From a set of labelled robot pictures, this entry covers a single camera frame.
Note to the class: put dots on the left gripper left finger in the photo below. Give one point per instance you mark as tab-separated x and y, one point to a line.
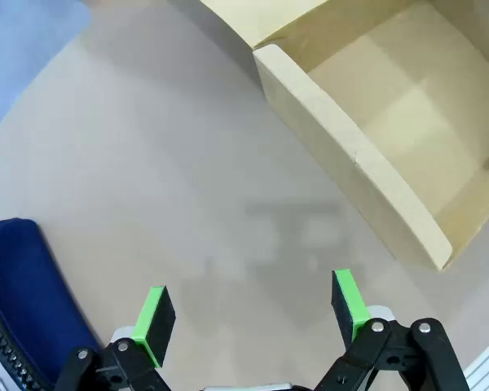
159	326

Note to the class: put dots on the brown cardboard box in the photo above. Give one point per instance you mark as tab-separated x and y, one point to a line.
330	122

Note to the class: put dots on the navy zipper pouch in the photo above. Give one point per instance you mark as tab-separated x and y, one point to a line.
24	285

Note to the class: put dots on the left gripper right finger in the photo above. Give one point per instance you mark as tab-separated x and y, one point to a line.
344	313

